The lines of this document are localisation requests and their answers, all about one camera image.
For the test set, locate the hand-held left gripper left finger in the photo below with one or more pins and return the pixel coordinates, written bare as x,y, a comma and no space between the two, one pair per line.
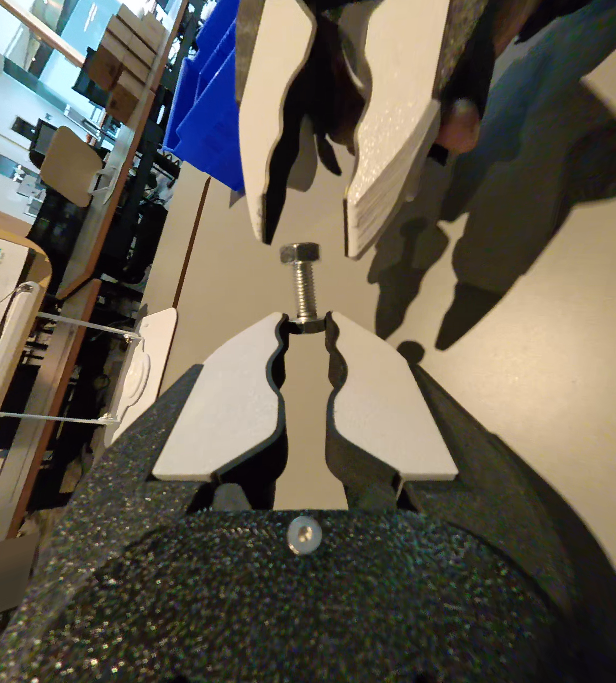
222,411

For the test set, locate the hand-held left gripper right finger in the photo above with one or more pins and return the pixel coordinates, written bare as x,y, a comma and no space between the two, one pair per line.
388,411

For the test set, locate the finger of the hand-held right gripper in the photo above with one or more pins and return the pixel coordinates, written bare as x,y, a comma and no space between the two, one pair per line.
398,106
270,80

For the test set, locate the blue plastic bin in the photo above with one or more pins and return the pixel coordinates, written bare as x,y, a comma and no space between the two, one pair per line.
211,106

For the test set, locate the silver hex nut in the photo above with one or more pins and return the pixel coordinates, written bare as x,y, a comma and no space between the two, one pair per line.
308,323

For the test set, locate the silver hex bolt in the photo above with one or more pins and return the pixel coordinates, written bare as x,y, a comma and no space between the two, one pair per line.
304,288

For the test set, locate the person's right hand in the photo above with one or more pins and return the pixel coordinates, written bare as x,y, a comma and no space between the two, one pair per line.
460,128

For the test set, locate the stack of cardboard boxes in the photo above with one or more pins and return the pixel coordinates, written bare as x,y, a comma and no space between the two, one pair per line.
126,58

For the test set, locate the beige tablet on stand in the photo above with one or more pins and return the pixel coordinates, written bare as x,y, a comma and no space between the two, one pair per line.
70,165

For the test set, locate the instruction sheet on clipboard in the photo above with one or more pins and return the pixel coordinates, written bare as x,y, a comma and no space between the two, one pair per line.
35,267

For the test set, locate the white plastic base plate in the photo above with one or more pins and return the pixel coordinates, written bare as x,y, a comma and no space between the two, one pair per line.
153,331

